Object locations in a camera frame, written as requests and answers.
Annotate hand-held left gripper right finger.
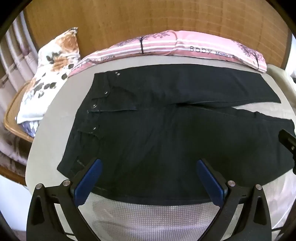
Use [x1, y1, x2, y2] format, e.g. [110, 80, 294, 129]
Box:
[196, 159, 272, 241]

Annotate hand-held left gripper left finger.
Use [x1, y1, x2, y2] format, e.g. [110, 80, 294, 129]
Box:
[26, 158, 103, 241]

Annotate black pants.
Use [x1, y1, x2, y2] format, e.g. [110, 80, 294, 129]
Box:
[57, 64, 296, 207]

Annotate beige bed mattress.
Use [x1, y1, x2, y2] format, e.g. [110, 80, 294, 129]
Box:
[24, 56, 296, 232]

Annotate purple patterned cushion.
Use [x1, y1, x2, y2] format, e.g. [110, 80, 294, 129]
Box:
[21, 120, 41, 138]

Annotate wicker chair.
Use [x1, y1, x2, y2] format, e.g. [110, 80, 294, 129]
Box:
[3, 81, 35, 143]

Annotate floral pillow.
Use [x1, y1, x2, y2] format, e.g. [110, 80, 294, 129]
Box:
[16, 27, 81, 124]

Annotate pink striped pillow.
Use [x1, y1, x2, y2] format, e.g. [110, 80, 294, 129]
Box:
[68, 30, 267, 77]

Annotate striped curtain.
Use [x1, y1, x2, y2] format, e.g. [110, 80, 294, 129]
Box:
[0, 11, 38, 167]

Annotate wooden headboard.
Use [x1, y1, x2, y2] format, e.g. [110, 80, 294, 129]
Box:
[23, 0, 293, 77]

